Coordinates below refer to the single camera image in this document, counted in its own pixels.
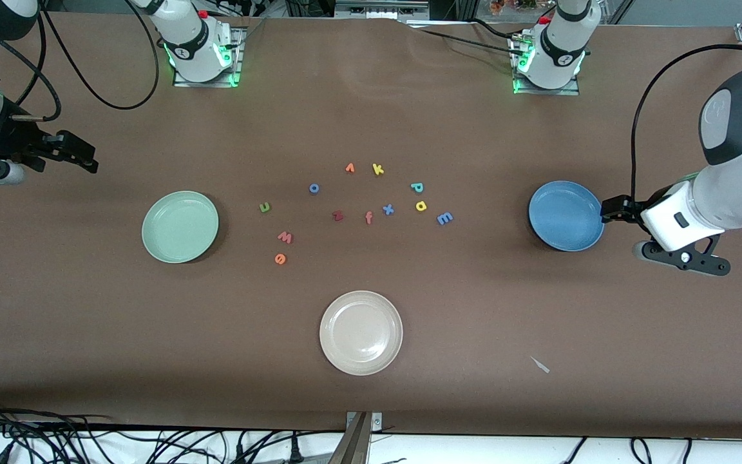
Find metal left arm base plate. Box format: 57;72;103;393
511;32;582;97

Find grey metal post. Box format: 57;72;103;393
327;412;372;464

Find grey power strip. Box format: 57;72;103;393
334;0;430;19

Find blue plate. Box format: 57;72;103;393
528;180;605;253

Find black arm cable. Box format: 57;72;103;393
629;43;742;202
0;0;160;123

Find thin black table cable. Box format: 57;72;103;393
468;18;517;38
410;26;523;52

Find orange plastic toys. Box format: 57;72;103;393
488;0;539;15

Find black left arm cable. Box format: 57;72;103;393
629;43;742;202

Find beige plate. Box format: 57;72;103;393
319;290;404;376

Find silver metal bracket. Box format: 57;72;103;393
345;411;383;432

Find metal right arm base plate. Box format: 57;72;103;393
173;26;244;88

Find green plate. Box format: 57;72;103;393
141;190;220;264

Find brown table cover sheet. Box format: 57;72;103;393
0;12;742;440

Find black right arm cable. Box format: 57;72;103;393
0;0;160;123

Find tangle of black cables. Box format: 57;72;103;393
0;396;346;464

